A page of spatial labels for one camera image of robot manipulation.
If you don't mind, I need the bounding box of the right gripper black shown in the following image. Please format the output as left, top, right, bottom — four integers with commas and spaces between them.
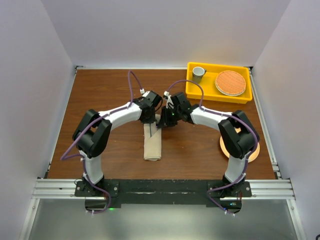
157, 106, 182, 129

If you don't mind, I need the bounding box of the iridescent fork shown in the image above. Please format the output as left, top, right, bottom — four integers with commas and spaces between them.
155, 114, 161, 126

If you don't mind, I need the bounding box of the golden round plate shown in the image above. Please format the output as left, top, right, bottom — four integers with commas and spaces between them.
219, 136, 260, 163

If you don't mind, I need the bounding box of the aluminium frame rail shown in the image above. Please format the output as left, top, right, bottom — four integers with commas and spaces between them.
20, 178, 307, 240

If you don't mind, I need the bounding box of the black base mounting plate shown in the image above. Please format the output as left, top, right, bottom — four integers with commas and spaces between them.
74, 179, 252, 213

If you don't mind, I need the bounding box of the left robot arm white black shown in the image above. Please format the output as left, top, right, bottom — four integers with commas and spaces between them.
72, 91, 163, 197

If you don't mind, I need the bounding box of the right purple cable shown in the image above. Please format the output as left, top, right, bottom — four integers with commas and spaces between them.
164, 79, 260, 186

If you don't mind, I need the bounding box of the gold purple spoon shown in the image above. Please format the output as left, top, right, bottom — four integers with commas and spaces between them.
148, 122, 162, 138

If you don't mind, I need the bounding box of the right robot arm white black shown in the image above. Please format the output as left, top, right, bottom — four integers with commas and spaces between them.
158, 91, 260, 197

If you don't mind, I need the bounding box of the yellow plastic tray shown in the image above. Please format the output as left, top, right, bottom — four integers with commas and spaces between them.
185, 61, 253, 104

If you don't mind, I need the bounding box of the grey ceramic mug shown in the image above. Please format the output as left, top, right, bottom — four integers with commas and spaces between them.
192, 66, 207, 84

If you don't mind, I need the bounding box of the orange woven coaster plate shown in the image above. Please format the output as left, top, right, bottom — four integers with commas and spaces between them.
215, 70, 247, 96

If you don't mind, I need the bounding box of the beige cloth napkin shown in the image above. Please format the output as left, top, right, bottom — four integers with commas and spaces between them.
143, 123, 162, 162

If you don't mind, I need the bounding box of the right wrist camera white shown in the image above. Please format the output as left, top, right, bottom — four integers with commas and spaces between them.
163, 91, 175, 109

